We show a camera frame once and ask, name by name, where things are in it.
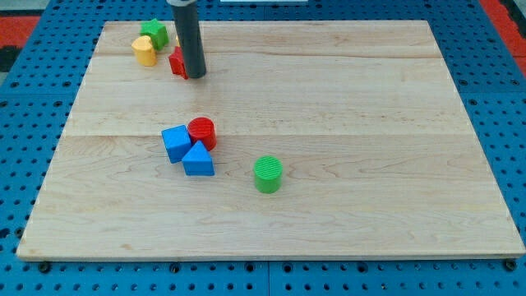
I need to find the green cylinder block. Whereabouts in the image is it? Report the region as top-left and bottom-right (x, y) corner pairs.
(253, 155), (283, 193)

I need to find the light wooden board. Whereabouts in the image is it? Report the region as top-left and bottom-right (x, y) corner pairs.
(17, 21), (525, 261)

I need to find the red cylinder block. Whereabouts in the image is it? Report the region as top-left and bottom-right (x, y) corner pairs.
(187, 117), (217, 151)

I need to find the blue triangular prism block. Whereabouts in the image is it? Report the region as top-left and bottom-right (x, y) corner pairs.
(182, 141), (215, 176)

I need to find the blue cube block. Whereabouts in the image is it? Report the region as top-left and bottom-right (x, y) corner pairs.
(161, 125), (191, 164)

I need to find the red star block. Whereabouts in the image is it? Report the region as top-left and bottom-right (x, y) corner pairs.
(168, 46), (188, 80)

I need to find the yellow heart block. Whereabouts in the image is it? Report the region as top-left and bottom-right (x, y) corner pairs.
(131, 35), (157, 67)

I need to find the green star block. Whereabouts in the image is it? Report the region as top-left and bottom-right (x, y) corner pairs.
(140, 18), (169, 51)

